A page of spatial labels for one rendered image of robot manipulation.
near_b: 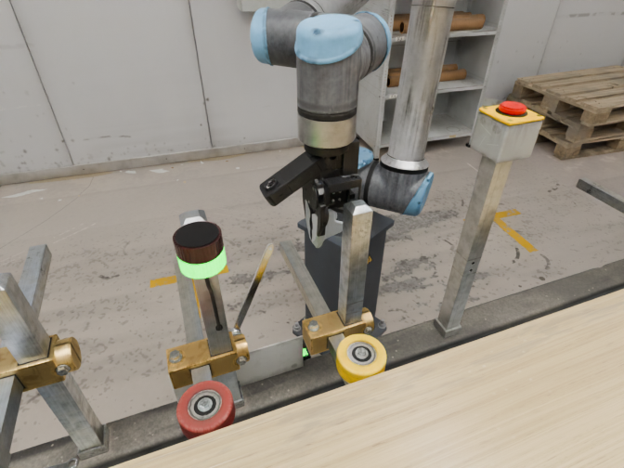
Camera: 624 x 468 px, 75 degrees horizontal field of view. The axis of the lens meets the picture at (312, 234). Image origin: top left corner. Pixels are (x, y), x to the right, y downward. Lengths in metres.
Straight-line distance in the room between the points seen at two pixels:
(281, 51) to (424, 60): 0.55
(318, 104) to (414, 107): 0.66
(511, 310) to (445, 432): 0.55
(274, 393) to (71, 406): 0.36
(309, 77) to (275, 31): 0.18
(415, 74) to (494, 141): 0.54
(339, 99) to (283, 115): 2.78
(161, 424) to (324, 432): 0.38
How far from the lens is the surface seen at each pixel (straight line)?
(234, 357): 0.75
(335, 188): 0.66
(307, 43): 0.58
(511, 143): 0.72
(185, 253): 0.51
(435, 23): 1.20
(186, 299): 0.86
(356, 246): 0.67
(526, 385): 0.73
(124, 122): 3.29
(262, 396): 0.88
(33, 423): 1.94
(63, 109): 3.32
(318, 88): 0.59
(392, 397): 0.65
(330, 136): 0.61
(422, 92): 1.22
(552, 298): 1.21
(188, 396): 0.66
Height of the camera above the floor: 1.45
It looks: 37 degrees down
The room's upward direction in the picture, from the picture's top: straight up
